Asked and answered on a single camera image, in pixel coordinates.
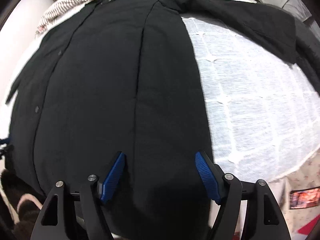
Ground dark fluffy slippers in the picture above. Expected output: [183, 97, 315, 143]
[1, 169, 46, 239]

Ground black button-up jacket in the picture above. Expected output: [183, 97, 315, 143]
[5, 0, 320, 239]

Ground light grey grid bedspread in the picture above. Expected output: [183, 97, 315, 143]
[1, 0, 319, 182]

